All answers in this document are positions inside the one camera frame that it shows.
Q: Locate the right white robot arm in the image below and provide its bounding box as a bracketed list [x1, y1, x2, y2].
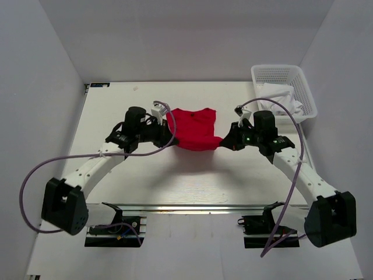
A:
[220, 107, 357, 250]

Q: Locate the white crumpled t shirt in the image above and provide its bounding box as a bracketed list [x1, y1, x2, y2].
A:
[259, 83, 303, 116]

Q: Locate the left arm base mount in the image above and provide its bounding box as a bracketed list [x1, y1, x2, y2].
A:
[85, 202, 146, 248]

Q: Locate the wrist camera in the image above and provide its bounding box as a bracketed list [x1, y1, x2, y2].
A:
[234, 106, 252, 127]
[151, 101, 170, 124]

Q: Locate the aluminium table rail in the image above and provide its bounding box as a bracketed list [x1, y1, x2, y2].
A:
[87, 204, 311, 213]

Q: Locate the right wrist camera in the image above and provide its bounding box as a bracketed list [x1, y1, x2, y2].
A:
[234, 106, 252, 127]

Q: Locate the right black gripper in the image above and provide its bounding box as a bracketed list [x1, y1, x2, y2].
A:
[220, 121, 263, 151]

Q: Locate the red t shirt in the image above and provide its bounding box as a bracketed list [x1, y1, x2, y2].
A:
[172, 108, 223, 152]

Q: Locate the blue label sticker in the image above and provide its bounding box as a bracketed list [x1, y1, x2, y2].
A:
[90, 83, 110, 88]

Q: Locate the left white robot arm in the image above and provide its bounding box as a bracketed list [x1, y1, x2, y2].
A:
[41, 101, 178, 235]

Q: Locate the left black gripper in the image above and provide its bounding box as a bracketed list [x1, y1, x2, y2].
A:
[136, 118, 179, 148]

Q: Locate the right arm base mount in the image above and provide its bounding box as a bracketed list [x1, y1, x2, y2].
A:
[237, 202, 300, 249]

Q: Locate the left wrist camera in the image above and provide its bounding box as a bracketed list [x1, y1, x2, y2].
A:
[151, 101, 170, 124]

